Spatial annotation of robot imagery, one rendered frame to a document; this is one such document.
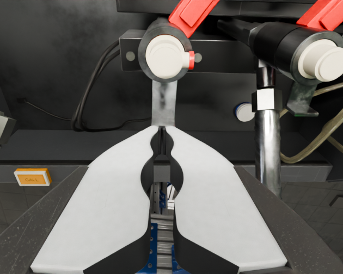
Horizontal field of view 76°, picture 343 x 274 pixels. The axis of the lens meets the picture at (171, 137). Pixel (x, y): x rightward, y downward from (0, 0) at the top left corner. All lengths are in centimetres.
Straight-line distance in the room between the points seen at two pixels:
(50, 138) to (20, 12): 22
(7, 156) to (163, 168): 28
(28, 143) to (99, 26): 26
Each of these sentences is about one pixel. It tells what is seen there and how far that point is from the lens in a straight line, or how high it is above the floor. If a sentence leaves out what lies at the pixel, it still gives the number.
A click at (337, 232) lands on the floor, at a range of 280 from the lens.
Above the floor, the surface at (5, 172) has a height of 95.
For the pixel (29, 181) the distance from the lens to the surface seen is 45.
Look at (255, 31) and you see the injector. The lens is 20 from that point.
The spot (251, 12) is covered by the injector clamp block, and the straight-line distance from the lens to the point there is 28.
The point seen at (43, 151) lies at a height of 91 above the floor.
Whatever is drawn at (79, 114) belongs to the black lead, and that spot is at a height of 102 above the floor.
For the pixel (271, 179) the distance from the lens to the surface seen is 18.
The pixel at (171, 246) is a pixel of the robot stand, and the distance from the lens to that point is 84.
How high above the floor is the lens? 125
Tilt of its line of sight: 58 degrees down
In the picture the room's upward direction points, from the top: 176 degrees clockwise
